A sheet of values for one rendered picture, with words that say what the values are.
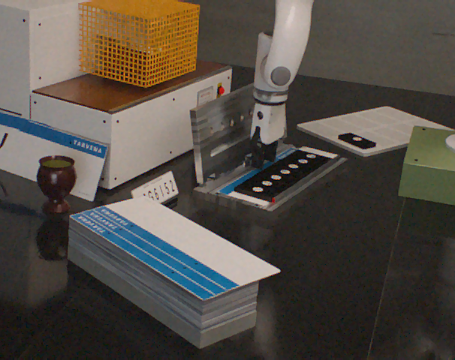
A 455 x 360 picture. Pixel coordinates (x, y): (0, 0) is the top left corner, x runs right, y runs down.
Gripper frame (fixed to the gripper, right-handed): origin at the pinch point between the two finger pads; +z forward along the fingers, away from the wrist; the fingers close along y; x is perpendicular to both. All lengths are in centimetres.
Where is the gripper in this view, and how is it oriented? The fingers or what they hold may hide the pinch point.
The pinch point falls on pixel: (263, 157)
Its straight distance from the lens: 236.0
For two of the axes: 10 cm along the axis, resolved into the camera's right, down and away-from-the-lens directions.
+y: 4.9, -2.9, 8.2
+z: -0.8, 9.3, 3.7
